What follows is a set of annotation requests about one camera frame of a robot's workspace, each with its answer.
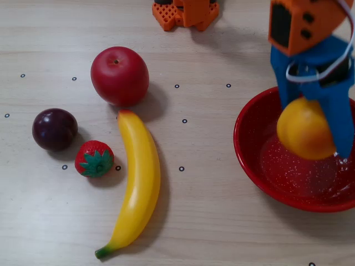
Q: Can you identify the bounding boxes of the yellow toy banana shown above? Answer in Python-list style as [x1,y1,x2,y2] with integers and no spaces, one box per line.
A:
[94,109,161,260]

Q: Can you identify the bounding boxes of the white servo cable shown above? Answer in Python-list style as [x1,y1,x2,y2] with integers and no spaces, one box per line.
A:
[285,0,355,84]

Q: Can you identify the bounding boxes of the dark purple toy plum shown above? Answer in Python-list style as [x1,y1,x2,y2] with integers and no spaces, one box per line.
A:
[32,108,79,152]

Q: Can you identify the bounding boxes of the blue gripper, black motor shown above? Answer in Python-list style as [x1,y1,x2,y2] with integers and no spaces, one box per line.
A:
[270,35,355,160]

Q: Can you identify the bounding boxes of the red speckled bowl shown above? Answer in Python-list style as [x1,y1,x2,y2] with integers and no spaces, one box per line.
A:
[233,86,355,213]

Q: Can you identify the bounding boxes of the red toy apple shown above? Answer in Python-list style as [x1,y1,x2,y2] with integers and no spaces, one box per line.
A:
[90,46,150,108]

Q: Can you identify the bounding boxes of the orange robot base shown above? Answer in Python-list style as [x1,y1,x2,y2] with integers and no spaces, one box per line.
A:
[151,0,220,32]

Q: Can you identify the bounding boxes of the orange yellow toy peach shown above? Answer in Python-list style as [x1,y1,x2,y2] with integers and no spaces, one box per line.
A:
[276,97,338,161]

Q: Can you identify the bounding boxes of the red toy strawberry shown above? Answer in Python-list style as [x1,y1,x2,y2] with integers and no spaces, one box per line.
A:
[74,140,115,178]

